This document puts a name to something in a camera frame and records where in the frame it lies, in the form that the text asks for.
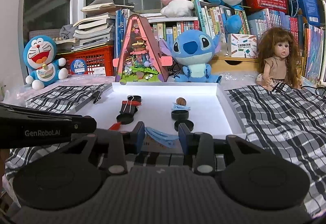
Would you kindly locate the black binder clip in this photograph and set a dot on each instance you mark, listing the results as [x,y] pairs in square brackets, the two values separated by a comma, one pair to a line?
[129,108]

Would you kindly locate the red plastic peg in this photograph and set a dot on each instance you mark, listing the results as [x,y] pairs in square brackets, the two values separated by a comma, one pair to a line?
[132,103]
[115,126]

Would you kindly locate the blue cardboard box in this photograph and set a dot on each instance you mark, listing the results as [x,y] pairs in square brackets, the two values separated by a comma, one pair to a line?
[309,10]

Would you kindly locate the white label printer box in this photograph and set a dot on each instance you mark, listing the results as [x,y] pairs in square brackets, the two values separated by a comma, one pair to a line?
[242,46]

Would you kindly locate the person's left hand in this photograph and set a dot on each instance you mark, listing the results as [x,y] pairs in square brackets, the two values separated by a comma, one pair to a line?
[4,154]

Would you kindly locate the red plastic crate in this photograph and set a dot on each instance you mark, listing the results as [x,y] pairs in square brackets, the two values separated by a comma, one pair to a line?
[95,61]

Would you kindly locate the black clip on box edge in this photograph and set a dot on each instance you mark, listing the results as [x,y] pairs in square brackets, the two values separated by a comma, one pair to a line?
[96,95]

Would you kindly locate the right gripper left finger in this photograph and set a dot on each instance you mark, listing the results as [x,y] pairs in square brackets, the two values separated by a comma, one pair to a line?
[122,143]

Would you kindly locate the Stitch plush toy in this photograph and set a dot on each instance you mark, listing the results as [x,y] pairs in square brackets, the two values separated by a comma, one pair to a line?
[193,49]

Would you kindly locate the Doraemon plush toy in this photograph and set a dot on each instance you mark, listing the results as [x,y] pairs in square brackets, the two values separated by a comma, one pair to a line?
[39,56]

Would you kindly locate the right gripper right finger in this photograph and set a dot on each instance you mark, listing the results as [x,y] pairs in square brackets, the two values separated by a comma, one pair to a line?
[200,145]

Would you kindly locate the brown walnut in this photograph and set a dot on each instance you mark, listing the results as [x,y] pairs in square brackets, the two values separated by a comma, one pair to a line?
[181,101]

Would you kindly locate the white cardboard box tray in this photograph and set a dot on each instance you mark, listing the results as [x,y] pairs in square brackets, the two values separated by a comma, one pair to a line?
[209,108]

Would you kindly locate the pink triangular miniature house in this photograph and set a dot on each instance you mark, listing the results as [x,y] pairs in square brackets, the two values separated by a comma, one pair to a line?
[141,59]

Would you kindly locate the light blue plastic clip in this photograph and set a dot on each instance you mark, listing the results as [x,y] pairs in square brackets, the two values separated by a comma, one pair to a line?
[177,107]

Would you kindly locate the row of upright books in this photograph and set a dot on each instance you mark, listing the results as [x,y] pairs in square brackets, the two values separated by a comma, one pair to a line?
[214,20]

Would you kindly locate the red plastic basket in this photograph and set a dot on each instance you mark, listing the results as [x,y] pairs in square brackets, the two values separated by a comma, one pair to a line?
[257,5]

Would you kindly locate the wooden drawer box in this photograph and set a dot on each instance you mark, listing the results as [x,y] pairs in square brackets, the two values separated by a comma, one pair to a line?
[228,64]

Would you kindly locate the stack of paper books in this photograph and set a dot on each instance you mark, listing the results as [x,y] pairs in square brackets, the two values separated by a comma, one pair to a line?
[97,28]

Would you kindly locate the brown haired baby doll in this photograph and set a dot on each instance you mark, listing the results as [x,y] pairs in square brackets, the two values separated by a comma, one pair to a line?
[278,59]

